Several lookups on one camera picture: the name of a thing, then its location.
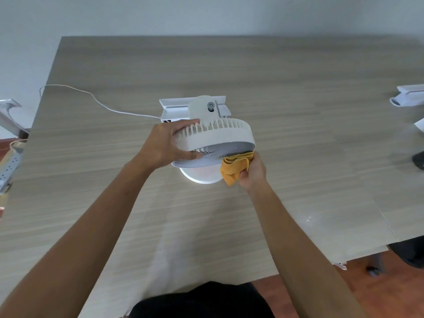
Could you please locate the person's left hand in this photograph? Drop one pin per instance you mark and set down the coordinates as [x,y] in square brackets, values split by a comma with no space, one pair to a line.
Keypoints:
[160,145]

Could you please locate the person's right hand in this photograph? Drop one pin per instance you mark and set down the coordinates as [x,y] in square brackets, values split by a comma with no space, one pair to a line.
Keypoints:
[255,170]

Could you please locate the person's left thumb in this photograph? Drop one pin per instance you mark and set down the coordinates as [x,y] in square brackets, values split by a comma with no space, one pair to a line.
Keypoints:
[190,155]

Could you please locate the person's right fingers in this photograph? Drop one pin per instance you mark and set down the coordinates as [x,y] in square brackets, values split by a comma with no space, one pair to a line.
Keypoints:
[251,162]

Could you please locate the yellow cleaning cloth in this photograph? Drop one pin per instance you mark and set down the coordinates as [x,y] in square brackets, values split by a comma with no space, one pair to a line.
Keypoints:
[233,168]

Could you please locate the white desk fan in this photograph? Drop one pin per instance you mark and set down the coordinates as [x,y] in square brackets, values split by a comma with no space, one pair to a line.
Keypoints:
[215,142]

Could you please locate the person's left forearm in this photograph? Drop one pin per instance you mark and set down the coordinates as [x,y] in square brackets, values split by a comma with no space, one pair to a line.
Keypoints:
[73,241]

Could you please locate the person's right forearm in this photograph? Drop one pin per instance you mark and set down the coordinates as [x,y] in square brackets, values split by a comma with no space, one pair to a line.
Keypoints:
[298,254]

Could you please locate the person's black clothing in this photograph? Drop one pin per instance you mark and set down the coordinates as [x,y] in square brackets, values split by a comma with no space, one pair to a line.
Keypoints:
[202,301]

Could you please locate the black object at table edge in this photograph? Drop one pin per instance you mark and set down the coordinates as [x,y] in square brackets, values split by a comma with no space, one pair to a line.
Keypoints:
[419,160]

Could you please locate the white paper sheet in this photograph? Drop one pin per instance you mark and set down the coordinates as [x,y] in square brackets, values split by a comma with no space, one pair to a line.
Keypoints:
[420,125]

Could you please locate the black office chair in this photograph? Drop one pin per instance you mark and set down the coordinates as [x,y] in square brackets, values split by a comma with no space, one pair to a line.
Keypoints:
[409,251]

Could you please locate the grey power strip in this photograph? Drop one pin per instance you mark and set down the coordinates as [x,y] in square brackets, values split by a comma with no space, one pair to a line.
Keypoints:
[8,168]

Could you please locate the grey metal table leg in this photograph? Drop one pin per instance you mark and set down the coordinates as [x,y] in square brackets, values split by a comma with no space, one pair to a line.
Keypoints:
[10,117]

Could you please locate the white desk clamp bracket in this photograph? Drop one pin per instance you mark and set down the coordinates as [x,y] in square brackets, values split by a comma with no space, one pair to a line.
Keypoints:
[409,95]

